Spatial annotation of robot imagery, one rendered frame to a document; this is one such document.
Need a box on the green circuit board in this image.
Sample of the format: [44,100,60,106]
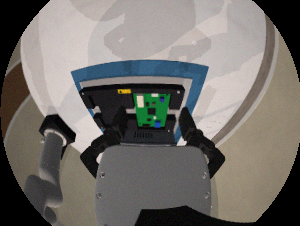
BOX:
[133,94,170,128]

